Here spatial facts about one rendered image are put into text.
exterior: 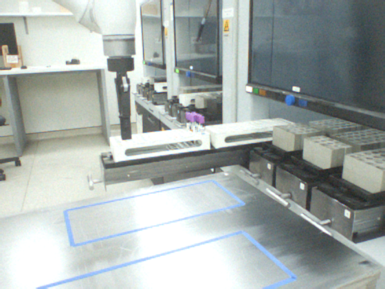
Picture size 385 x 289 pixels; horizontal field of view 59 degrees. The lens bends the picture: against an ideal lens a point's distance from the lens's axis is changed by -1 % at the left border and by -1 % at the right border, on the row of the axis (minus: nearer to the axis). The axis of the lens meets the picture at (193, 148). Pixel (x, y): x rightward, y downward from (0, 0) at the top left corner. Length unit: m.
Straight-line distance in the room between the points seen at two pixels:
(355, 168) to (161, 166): 0.52
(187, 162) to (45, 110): 3.65
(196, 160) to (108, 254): 0.54
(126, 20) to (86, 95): 3.62
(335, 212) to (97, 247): 0.50
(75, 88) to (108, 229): 3.93
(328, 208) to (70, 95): 3.99
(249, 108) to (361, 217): 0.62
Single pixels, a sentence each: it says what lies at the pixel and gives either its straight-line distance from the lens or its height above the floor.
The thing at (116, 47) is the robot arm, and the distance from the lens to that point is 0.97.
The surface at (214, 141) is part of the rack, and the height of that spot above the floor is 0.84.
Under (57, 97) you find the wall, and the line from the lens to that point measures 4.55.
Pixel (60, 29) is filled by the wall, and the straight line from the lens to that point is 4.50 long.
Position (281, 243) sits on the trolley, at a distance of 0.61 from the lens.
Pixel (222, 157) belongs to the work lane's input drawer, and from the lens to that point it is 1.09.
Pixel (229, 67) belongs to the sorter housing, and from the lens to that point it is 1.40.
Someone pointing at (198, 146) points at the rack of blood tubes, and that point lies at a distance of 1.07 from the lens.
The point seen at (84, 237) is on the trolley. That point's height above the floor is 0.82.
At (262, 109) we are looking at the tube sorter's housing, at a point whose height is 0.90.
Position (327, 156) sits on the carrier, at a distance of 0.93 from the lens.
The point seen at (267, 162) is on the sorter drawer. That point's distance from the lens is 1.02.
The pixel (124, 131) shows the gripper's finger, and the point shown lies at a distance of 1.03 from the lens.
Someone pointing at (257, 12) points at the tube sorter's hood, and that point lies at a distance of 1.19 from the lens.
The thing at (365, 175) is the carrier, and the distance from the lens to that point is 0.85.
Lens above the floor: 1.15
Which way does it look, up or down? 18 degrees down
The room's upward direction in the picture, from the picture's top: 1 degrees counter-clockwise
